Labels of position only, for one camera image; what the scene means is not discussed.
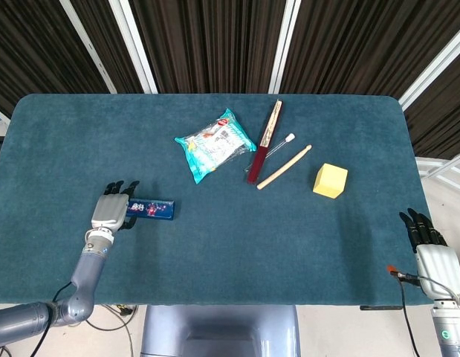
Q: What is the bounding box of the wide white frame post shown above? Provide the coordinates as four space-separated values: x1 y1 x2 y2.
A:
108 0 158 94

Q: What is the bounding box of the blue printed glasses case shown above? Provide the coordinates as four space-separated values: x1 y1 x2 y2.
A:
126 198 175 221

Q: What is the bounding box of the light wooden drumstick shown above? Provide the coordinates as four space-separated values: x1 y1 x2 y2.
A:
256 144 313 190

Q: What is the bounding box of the grey hand cable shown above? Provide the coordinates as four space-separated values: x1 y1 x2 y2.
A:
418 275 460 300

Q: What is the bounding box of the thin white frame post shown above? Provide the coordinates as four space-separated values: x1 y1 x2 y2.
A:
59 0 117 94

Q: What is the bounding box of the black cable with orange tip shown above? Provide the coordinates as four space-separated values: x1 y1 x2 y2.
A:
386 264 426 357

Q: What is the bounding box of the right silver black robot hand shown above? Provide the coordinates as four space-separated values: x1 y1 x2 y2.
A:
399 208 460 300

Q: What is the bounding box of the teal clear plastic packet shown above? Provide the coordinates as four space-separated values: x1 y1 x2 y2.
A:
174 108 257 185

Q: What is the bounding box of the glass tube with white cap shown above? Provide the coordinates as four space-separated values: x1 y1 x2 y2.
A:
244 132 297 173

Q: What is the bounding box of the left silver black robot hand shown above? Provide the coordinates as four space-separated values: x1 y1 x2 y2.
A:
90 180 140 234

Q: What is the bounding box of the dark brown pleated curtain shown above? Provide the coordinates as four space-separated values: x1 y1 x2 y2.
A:
0 0 460 159

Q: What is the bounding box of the yellow cube block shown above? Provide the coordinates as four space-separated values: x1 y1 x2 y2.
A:
312 162 349 199

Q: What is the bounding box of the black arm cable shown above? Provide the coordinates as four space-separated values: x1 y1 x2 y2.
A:
28 281 74 357

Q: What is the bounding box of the dark red folded fan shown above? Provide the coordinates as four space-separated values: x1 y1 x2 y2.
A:
247 98 284 184

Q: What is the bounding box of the teal velvet tablecloth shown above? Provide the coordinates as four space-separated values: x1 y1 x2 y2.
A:
0 93 433 306

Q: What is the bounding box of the white metal rail frame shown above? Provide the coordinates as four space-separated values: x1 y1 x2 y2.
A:
415 150 460 187

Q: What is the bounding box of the black floor cable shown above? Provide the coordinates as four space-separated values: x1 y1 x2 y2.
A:
84 304 138 332

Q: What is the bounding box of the blue-grey robot torso base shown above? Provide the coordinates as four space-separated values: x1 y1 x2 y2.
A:
140 304 301 357

